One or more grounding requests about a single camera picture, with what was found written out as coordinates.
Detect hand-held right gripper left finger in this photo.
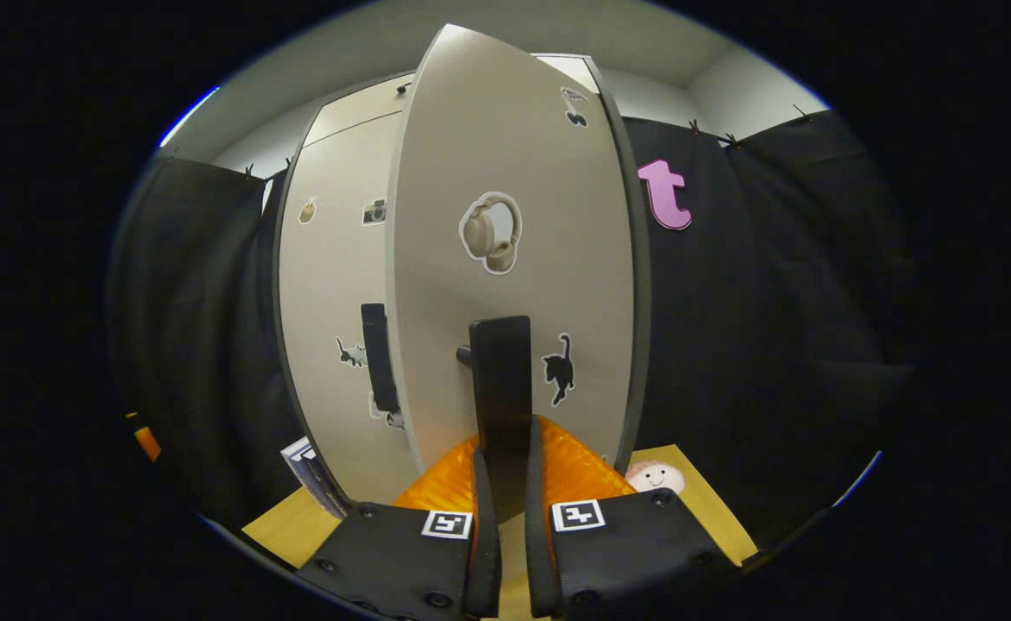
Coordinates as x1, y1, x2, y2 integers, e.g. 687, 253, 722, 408
296, 436, 504, 621

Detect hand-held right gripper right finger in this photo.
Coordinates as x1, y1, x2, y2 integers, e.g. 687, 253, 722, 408
524, 416, 741, 620

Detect beige cabinet door camera sticker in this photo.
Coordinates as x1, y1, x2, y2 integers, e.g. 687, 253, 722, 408
277, 112, 420, 505

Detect beige double-door shoe cabinet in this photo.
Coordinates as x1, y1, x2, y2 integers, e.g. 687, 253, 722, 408
271, 52, 651, 510

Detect beige cabinet door headphone sticker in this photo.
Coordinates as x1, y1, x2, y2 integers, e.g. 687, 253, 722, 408
385, 24, 644, 523

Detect pink white plush toy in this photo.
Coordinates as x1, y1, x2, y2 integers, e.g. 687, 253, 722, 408
626, 461, 686, 497

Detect blue white books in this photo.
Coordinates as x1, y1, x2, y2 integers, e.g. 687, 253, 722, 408
281, 437, 351, 518

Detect black backdrop cloth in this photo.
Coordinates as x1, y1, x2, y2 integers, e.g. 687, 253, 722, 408
107, 108, 916, 553

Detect row of black cloth clips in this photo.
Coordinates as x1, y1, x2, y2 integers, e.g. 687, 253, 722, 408
242, 103, 817, 178

